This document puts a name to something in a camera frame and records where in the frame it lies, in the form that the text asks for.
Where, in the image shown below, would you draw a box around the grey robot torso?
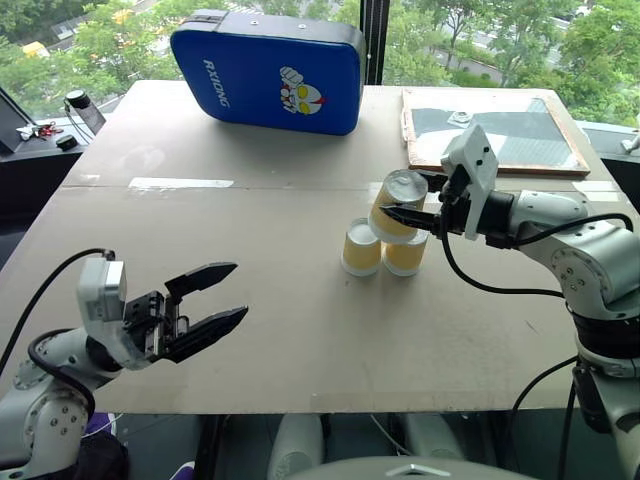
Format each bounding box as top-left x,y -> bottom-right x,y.
286,456 -> 542,480

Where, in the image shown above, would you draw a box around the wooden framed dark board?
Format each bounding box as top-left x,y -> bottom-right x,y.
400,88 -> 592,179

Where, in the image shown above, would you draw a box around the black side desk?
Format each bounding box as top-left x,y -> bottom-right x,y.
0,112 -> 109,271

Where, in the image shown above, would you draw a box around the blue padded cartoon cushion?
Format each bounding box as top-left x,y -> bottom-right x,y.
169,8 -> 368,138

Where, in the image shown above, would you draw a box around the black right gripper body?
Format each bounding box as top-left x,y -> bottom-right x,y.
431,164 -> 474,239

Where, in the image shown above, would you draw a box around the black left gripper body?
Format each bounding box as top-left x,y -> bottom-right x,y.
121,290 -> 191,363

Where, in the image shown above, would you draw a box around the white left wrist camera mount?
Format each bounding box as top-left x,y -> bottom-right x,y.
76,256 -> 151,372

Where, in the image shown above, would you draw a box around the black hanging cable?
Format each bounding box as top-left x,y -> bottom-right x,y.
501,355 -> 581,454
556,382 -> 580,480

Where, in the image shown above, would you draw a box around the purple cloth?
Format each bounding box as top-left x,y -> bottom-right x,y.
82,411 -> 130,480

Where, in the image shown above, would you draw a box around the black table leg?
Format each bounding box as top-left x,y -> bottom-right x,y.
195,414 -> 225,480

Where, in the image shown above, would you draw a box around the black window frame post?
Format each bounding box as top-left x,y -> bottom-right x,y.
361,0 -> 390,87

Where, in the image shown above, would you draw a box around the dark slanted screen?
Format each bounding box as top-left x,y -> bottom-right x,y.
0,86 -> 34,154

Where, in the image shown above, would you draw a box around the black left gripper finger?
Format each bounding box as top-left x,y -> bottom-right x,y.
154,305 -> 250,366
164,261 -> 239,317

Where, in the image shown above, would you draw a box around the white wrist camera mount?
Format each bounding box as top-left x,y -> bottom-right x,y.
439,123 -> 500,242
76,256 -> 151,372

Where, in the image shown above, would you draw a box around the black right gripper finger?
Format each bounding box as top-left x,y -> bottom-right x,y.
380,203 -> 444,233
416,171 -> 452,191

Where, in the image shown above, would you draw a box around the yellow paper cup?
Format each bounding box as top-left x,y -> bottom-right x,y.
381,231 -> 430,278
367,169 -> 430,245
340,217 -> 384,278

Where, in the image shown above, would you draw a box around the red and white small items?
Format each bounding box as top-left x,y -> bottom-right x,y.
14,121 -> 65,142

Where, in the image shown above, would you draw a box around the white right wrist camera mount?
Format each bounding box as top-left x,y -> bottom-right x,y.
439,123 -> 500,242

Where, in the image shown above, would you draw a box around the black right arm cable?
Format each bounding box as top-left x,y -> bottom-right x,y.
439,213 -> 635,300

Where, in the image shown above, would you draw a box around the grey rounded robot leg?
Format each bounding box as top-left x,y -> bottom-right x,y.
398,413 -> 467,462
266,414 -> 327,480

